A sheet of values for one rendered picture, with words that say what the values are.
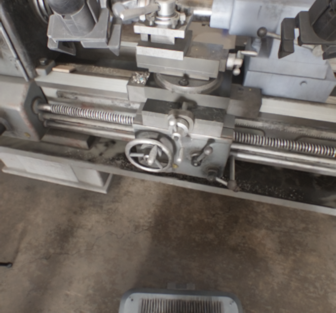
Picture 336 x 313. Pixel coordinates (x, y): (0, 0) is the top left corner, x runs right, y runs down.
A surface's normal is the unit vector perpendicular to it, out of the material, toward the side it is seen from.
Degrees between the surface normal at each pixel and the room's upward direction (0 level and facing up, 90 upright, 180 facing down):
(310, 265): 0
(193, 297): 0
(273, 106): 36
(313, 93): 90
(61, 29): 30
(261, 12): 85
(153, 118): 90
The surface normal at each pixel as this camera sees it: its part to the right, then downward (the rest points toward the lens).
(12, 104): -0.12, -0.16
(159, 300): 0.00, -0.65
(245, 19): -0.22, 0.69
